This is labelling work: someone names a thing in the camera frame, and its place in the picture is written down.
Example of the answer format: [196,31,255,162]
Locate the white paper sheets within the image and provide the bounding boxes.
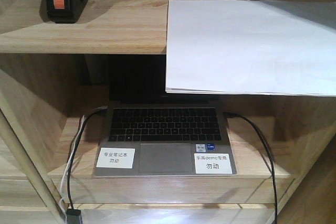
[165,0,335,97]

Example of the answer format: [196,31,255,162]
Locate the grey laptop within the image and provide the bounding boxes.
[94,55,237,177]

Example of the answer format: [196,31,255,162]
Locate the white label sticker right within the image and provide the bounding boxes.
[194,153,234,175]

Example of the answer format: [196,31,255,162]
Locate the white label sticker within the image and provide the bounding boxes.
[194,153,234,175]
[96,147,135,169]

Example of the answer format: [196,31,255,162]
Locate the white label sticker left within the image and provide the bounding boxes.
[96,147,135,169]

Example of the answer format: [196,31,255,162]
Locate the wooden shelf unit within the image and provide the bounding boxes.
[1,0,335,223]

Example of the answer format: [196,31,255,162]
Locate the grey usb adapter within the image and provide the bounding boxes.
[66,209,83,224]

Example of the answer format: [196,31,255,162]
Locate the black cable right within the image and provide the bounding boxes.
[223,112,278,224]

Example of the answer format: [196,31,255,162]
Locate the black cable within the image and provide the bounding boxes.
[67,109,108,210]
[223,112,278,224]

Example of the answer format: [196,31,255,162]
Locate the black cable left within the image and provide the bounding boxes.
[67,109,108,210]

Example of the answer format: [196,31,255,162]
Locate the white cable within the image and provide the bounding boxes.
[59,105,108,219]

